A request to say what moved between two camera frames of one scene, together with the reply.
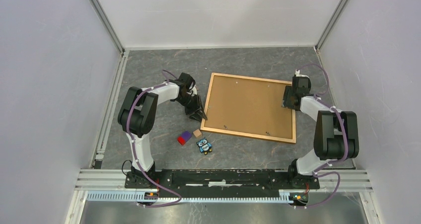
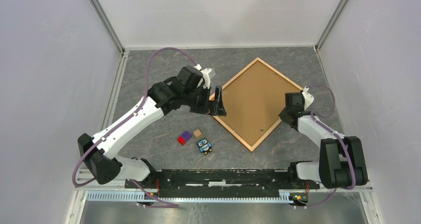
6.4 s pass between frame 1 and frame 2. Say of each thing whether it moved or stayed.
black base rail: stayed
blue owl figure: stayed
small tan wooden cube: stayed
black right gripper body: moved
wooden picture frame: moved
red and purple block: stayed
